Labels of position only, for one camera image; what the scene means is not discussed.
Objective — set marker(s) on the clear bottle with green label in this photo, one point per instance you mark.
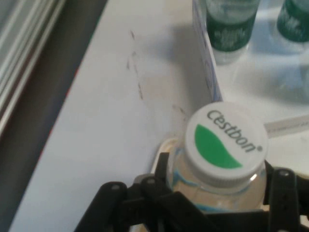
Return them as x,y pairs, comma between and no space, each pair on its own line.
294,21
229,26

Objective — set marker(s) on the white slatted blind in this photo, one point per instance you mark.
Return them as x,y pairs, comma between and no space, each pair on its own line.
21,43

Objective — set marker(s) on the white box with blue print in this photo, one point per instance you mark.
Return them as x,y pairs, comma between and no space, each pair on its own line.
205,60

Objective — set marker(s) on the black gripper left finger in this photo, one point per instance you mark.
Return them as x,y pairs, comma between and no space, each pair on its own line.
144,207

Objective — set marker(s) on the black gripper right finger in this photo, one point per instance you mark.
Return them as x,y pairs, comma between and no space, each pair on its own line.
285,200

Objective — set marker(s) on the clear bottle with white cap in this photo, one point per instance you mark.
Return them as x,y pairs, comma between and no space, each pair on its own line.
224,135

